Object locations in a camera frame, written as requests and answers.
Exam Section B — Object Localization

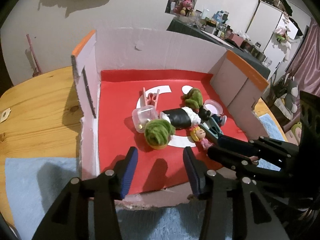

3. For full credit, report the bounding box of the teal clothes peg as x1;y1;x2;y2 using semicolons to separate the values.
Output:
199;117;223;144

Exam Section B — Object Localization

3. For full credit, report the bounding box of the pink yellow small figurine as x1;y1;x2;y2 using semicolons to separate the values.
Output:
190;126;213;151

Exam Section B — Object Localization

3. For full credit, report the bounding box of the black haired doll figurine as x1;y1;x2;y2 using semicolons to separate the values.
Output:
198;106;227;126

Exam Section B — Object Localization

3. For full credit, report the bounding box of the round clear plastic lid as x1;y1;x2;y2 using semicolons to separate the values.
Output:
203;99;223;115

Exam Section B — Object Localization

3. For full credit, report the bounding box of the black white sock roll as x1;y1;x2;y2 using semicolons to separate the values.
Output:
159;107;201;129

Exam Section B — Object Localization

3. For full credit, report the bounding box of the green yarn bundle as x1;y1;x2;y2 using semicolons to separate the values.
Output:
181;88;203;113

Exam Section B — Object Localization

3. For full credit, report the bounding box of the small clear plastic box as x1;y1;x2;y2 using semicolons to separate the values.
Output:
132;105;158;133

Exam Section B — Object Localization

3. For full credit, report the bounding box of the pink clothes peg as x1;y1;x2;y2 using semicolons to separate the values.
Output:
143;87;160;109

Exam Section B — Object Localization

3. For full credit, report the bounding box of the grey plush toy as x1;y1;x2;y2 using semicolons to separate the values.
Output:
284;77;298;113

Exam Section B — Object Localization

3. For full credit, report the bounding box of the light blue fluffy towel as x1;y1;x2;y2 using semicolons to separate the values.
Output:
4;113;287;240

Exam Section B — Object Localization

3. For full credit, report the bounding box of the orange cardboard box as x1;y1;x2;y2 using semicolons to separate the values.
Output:
71;28;268;209

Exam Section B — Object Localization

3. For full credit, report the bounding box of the white refrigerator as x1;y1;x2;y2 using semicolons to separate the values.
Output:
246;0;298;72

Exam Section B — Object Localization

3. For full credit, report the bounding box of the small paper scrap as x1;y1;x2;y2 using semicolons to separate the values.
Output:
0;108;11;123

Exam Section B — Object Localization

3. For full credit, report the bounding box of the dark cloth side table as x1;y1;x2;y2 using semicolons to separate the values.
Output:
166;17;271;79

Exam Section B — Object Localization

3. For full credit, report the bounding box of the pink bunny plush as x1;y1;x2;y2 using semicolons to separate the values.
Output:
173;0;193;16

